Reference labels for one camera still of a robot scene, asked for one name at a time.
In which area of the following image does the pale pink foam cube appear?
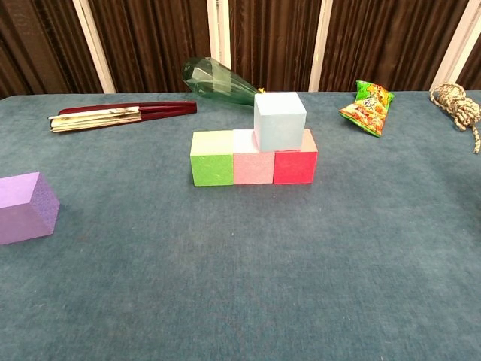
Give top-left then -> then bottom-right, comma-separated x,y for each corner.
232,129 -> 275,186

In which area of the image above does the green foam cube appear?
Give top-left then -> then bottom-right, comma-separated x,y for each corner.
190,130 -> 236,187

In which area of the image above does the red foam cube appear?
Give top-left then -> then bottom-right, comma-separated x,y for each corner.
273,128 -> 319,185

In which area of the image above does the light blue foam cube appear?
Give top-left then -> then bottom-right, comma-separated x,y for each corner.
253,91 -> 306,153

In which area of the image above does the teal table mat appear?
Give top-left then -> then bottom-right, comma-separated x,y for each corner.
0,89 -> 481,361

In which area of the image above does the green transparent bottle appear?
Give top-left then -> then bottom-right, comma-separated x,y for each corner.
181,56 -> 261,110

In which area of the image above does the green orange snack bag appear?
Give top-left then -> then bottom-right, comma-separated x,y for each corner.
338,80 -> 396,138

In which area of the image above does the folded red paper fan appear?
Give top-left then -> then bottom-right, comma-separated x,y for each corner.
47,100 -> 198,134

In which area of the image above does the purple foam cube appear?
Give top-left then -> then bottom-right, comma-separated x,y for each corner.
0,171 -> 61,246

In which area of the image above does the beige braided rope bundle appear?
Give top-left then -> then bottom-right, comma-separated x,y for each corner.
429,83 -> 481,154

